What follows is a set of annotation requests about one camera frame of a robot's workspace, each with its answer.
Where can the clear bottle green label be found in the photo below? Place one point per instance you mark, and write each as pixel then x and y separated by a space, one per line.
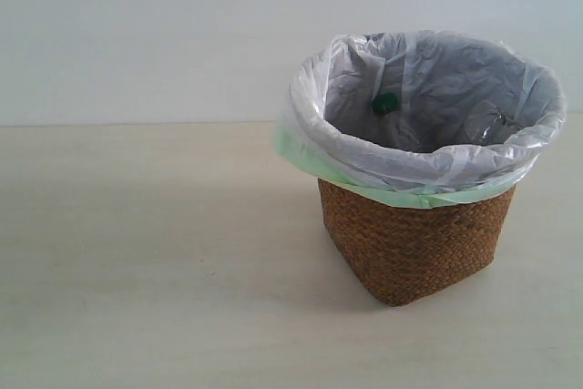
pixel 394 129

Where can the clear bottle red label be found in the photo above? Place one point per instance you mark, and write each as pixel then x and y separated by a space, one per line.
pixel 487 125

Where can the woven brown wicker bin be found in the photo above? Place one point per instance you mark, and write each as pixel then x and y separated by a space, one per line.
pixel 402 255

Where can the translucent white bin liner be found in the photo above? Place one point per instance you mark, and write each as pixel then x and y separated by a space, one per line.
pixel 439 77

